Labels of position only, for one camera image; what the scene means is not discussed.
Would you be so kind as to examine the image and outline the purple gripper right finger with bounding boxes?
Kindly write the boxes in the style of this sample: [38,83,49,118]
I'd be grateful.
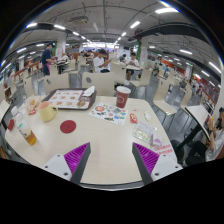
[131,142,184,186]

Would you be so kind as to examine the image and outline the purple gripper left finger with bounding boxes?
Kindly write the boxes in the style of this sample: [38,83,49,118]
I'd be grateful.
[42,142,92,185]

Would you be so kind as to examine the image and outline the red label on table edge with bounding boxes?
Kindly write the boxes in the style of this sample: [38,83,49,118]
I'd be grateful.
[155,144,173,155]

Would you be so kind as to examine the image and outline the clear plastic packet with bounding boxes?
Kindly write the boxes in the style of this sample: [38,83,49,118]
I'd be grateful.
[133,122,162,146]

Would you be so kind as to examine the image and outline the red round coaster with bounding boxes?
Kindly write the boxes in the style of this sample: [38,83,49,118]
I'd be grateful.
[60,120,76,134]

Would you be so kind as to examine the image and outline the small red packet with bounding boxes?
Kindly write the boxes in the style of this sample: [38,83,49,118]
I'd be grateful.
[130,113,137,123]

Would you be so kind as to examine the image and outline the small white object on table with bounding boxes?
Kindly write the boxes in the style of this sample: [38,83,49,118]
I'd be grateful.
[144,112,151,121]

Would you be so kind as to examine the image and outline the person seated at right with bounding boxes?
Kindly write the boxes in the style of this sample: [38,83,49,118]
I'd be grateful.
[182,107,224,167]

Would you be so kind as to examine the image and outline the yellow ceramic mug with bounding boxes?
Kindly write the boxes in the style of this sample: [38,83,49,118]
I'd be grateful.
[38,101,58,122]

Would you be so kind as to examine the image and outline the colourful sticker sheet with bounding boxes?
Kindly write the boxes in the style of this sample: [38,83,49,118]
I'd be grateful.
[89,102,128,126]

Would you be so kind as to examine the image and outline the brown food tray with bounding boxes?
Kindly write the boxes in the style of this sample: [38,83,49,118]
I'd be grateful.
[44,88,96,110]

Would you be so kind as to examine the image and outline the beige chair right side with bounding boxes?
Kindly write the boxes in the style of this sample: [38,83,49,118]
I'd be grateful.
[153,79,177,119]

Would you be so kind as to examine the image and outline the plastic bottle with tea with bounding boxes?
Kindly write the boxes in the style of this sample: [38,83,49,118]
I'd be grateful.
[11,106,36,145]

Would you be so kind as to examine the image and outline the white side table right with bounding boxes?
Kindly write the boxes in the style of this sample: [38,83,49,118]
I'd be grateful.
[174,105,210,152]

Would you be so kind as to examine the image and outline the white napkin on tray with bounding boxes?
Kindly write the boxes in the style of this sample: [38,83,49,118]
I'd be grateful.
[83,86,95,97]

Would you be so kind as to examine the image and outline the red paper cup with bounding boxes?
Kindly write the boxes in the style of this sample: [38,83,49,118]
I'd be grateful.
[116,86,131,108]

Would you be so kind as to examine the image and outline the plastic bag with snacks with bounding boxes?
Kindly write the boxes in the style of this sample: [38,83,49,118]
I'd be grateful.
[25,96,42,115]

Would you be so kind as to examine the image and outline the beige chair behind table left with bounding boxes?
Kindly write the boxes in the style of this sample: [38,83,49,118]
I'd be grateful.
[44,74,70,94]

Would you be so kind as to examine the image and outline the beige chair behind table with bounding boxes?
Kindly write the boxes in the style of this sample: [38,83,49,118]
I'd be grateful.
[44,74,70,94]
[82,72,115,96]

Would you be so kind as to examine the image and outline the beige chair behind table centre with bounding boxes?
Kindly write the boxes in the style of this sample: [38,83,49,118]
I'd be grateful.
[82,72,115,96]

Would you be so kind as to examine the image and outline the person in white shirt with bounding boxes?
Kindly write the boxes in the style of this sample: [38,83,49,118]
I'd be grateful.
[93,49,110,73]

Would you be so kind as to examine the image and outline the person in white far centre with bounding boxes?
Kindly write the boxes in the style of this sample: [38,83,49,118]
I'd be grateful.
[125,53,139,80]

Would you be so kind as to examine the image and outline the person in dark shirt standing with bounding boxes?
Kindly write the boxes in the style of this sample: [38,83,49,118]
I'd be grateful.
[41,42,54,76]

